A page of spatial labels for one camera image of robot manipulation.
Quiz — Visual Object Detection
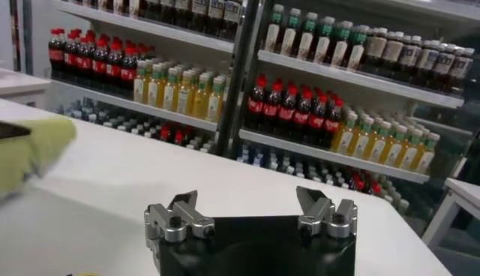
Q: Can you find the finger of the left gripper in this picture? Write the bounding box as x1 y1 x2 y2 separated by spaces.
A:
0 122 32 141

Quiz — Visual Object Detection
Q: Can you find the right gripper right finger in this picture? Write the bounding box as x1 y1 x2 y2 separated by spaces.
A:
295 185 359 239

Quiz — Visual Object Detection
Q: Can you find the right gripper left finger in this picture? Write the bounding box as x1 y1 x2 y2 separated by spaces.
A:
143 189 217 244

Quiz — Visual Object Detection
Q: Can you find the light green t-shirt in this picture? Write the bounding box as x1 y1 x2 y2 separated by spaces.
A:
0 118 78 200

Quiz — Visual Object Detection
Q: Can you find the white side table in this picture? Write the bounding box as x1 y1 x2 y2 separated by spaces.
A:
421 177 480 253
0 67 53 110

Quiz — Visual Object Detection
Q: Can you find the white shelf board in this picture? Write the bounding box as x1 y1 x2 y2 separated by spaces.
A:
238 128 431 185
50 79 219 133
257 49 465 110
55 0 236 54

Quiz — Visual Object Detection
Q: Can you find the glass drinks shelf unit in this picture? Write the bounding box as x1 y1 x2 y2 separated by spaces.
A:
22 0 248 158
224 0 480 226

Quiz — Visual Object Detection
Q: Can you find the dark bottle green cap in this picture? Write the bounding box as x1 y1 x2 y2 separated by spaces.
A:
330 20 353 68
297 11 319 61
280 7 302 57
264 3 285 53
313 16 336 64
346 25 371 71

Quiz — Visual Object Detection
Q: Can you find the dark bottle beige label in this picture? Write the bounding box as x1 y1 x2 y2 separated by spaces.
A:
382 31 405 78
365 26 389 74

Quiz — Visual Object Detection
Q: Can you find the dark bottle blue label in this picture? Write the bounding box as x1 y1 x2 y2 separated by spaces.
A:
433 43 457 91
207 0 225 37
397 35 423 82
448 47 476 95
415 40 440 86
190 0 209 33
223 0 243 41

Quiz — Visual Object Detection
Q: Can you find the black slanted metal post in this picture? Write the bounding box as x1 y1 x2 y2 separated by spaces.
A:
9 0 20 72

